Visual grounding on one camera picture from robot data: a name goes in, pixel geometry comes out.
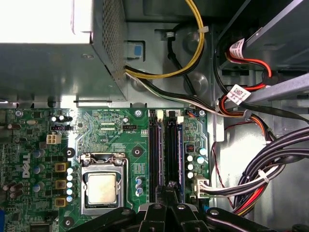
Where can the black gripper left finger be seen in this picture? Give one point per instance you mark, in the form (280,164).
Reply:
(154,217)

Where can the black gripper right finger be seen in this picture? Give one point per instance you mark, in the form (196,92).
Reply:
(186,217)

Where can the white power connector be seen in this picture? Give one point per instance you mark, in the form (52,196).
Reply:
(199,186)

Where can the locking lever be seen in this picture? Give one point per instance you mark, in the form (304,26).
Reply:
(125,181)

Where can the silver CPU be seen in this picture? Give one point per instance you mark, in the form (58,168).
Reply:
(101,188)

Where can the green motherboard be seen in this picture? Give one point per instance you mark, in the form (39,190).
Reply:
(108,135)

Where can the white four pin socket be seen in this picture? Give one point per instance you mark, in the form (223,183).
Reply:
(53,139)

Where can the blue release tab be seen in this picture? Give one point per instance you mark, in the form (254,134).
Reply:
(137,51)

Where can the grey power supply unit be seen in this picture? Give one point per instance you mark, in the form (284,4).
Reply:
(60,72)

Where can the grey metal drive cage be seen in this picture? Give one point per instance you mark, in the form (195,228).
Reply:
(285,36)

